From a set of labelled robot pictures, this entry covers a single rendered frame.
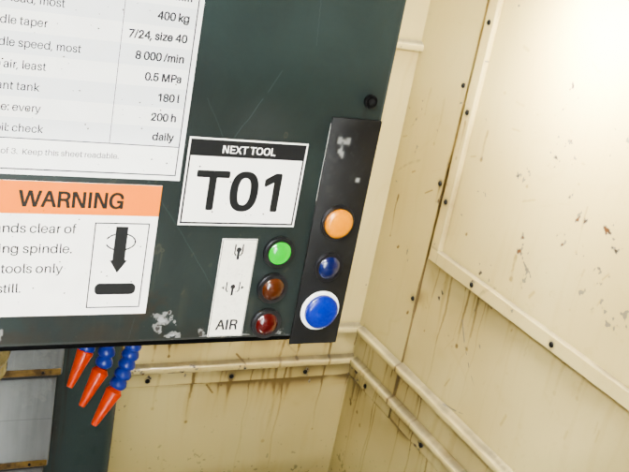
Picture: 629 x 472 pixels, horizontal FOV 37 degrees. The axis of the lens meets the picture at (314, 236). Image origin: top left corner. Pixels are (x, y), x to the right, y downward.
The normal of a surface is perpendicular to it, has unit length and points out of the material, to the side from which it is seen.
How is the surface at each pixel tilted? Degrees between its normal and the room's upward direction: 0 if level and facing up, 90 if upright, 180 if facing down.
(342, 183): 90
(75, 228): 90
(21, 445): 88
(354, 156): 90
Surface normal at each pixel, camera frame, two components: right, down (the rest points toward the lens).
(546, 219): -0.89, -0.01
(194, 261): 0.42, 0.37
